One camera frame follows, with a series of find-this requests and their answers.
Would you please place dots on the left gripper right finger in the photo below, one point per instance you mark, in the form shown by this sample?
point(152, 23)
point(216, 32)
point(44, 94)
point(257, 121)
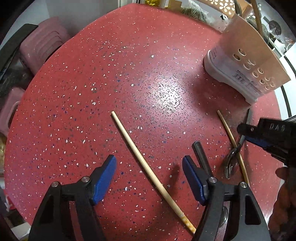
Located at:
point(245, 218)

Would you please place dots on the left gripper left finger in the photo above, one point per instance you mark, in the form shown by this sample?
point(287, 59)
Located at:
point(53, 218)

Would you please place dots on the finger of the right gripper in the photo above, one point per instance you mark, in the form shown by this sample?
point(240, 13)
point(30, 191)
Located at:
point(258, 142)
point(250, 131)

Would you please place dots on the short bamboo chopstick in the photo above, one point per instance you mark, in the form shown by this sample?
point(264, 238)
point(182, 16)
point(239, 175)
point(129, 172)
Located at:
point(233, 145)

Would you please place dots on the thin bamboo chopstick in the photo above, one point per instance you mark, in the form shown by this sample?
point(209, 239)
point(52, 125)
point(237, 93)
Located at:
point(153, 177)

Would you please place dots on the long bamboo chopstick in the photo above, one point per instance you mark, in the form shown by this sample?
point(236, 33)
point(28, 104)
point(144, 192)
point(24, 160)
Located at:
point(257, 16)

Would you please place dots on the person right hand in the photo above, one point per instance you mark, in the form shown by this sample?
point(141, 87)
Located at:
point(282, 220)

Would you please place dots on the beige utensil holder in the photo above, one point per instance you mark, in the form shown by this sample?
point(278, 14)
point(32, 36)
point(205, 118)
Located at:
point(243, 60)

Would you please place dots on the beige flower pattern cart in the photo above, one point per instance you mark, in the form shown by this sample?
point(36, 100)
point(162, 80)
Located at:
point(230, 7)

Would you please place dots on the yellow bag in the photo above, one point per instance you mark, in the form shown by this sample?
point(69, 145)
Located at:
point(153, 2)

